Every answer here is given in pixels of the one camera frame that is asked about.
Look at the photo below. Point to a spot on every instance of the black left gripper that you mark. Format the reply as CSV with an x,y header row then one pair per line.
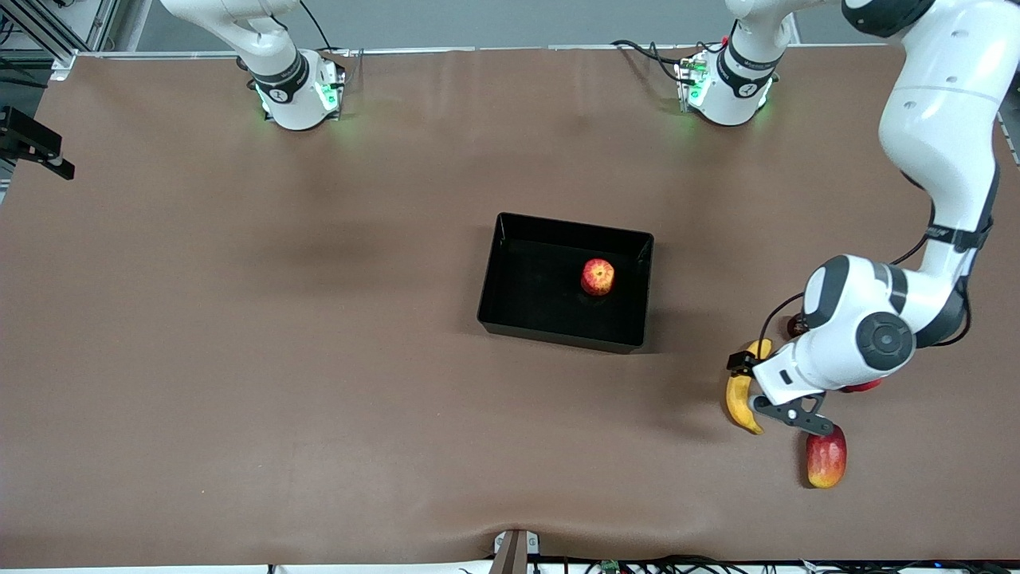
x,y
741,363

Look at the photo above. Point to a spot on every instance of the yellow banana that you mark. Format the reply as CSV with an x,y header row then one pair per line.
x,y
737,402

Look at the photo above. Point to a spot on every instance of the small red yellow apple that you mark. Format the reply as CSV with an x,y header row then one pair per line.
x,y
598,277

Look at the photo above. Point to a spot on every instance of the black plastic box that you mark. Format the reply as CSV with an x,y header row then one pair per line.
x,y
542,295

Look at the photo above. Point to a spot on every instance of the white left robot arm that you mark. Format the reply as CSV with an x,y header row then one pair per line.
x,y
940,119

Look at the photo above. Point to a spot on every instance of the dark purple plum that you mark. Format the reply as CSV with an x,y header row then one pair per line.
x,y
794,327

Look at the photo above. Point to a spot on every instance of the red round peach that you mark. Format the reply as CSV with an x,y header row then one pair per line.
x,y
862,387

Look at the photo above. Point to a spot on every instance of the red yellow mango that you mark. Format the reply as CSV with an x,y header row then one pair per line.
x,y
826,461

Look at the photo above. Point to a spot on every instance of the brown table mat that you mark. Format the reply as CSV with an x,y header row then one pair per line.
x,y
319,359

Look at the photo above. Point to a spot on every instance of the aluminium frame profile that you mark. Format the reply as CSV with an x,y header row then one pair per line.
x,y
80,24

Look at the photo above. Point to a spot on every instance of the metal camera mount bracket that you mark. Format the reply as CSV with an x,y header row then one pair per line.
x,y
514,550

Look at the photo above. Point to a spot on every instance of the silver table edge rail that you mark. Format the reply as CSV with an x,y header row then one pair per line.
x,y
414,50

